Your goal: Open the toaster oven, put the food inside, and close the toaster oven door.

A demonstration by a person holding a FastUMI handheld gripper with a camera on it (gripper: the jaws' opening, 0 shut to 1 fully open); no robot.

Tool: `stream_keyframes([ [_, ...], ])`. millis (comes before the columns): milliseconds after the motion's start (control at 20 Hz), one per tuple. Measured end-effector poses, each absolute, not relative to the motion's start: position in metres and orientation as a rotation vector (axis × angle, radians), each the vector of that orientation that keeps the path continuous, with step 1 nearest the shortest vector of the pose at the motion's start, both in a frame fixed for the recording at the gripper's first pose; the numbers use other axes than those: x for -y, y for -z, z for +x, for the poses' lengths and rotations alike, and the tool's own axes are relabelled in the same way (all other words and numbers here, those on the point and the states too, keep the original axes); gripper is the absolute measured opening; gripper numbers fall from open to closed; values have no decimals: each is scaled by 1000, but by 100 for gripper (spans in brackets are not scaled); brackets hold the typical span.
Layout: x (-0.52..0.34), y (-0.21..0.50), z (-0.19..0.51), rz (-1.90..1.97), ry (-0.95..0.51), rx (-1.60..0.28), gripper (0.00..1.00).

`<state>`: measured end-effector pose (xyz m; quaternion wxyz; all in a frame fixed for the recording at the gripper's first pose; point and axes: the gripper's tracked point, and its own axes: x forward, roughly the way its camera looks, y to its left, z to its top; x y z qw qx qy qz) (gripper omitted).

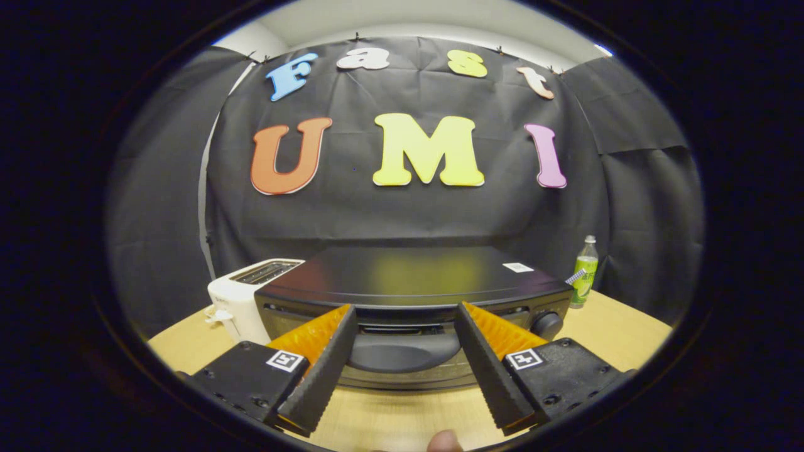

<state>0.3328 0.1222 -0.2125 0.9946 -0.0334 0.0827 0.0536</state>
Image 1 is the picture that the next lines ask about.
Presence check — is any white pop-up toaster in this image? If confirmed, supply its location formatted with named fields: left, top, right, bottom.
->
left=205, top=258, right=307, bottom=345

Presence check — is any black toaster oven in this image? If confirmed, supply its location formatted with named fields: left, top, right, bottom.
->
left=254, top=245, right=574, bottom=392

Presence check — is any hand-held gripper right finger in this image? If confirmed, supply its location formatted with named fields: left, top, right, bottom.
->
left=454, top=301, right=629, bottom=437

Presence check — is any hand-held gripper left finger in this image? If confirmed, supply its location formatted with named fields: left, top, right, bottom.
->
left=185, top=304, right=359, bottom=438

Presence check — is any green label drink bottle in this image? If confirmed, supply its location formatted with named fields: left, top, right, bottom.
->
left=569, top=235, right=600, bottom=309

